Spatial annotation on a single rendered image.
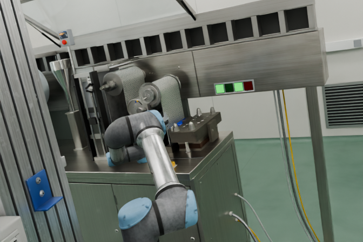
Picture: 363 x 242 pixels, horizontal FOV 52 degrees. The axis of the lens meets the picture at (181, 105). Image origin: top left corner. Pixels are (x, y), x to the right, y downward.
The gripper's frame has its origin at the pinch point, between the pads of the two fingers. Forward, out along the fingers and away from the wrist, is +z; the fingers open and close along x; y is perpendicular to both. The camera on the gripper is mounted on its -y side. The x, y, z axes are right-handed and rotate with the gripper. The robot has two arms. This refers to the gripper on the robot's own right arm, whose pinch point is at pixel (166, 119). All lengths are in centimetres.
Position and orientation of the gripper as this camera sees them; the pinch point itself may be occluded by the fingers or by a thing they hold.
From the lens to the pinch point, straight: 215.8
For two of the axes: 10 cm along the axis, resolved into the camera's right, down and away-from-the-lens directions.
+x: -8.8, 0.7, 4.7
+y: -1.8, -9.6, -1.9
